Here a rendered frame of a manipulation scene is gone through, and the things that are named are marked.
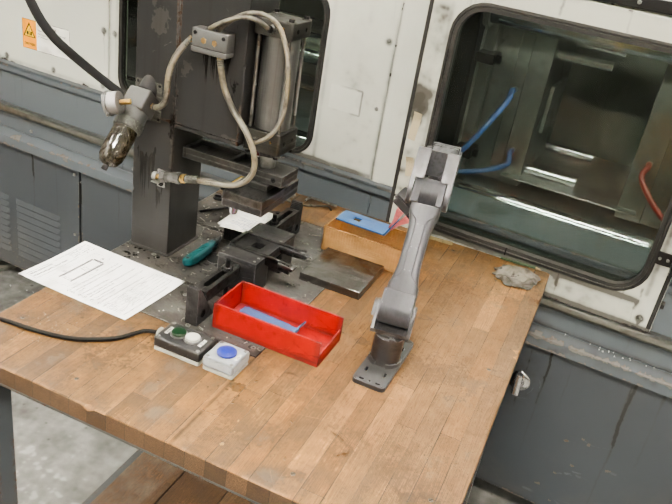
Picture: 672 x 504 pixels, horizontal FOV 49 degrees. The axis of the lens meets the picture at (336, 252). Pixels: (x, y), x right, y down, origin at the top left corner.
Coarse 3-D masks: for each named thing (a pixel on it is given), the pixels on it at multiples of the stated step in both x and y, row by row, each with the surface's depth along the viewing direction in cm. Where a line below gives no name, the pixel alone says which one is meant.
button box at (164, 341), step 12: (12, 324) 147; (24, 324) 146; (180, 324) 151; (60, 336) 145; (72, 336) 145; (108, 336) 147; (120, 336) 148; (156, 336) 146; (168, 336) 147; (204, 336) 148; (156, 348) 147; (168, 348) 146; (180, 348) 144; (192, 348) 144; (204, 348) 145; (192, 360) 144
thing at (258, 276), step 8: (272, 256) 174; (280, 256) 180; (288, 256) 184; (240, 264) 168; (264, 264) 171; (240, 272) 169; (248, 272) 168; (256, 272) 168; (264, 272) 172; (280, 272) 182; (240, 280) 170; (248, 280) 169; (256, 280) 169; (264, 280) 174
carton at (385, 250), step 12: (336, 216) 200; (324, 228) 194; (336, 228) 203; (348, 228) 205; (360, 228) 203; (396, 228) 199; (324, 240) 195; (336, 240) 194; (348, 240) 193; (360, 240) 191; (372, 240) 203; (384, 240) 201; (396, 240) 200; (348, 252) 194; (360, 252) 192; (372, 252) 191; (384, 252) 190; (396, 252) 188; (384, 264) 191; (396, 264) 189
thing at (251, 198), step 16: (192, 144) 172; (208, 144) 176; (208, 160) 168; (224, 160) 167; (240, 160) 171; (272, 160) 165; (256, 176) 165; (272, 176) 163; (288, 176) 165; (224, 192) 162; (240, 192) 162; (256, 192) 163; (272, 192) 165; (288, 192) 171; (240, 208) 162; (256, 208) 160; (272, 208) 165
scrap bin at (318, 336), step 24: (240, 288) 164; (264, 288) 163; (216, 312) 155; (240, 312) 153; (264, 312) 164; (288, 312) 162; (312, 312) 160; (240, 336) 155; (264, 336) 152; (288, 336) 150; (312, 336) 159; (336, 336) 156; (312, 360) 150
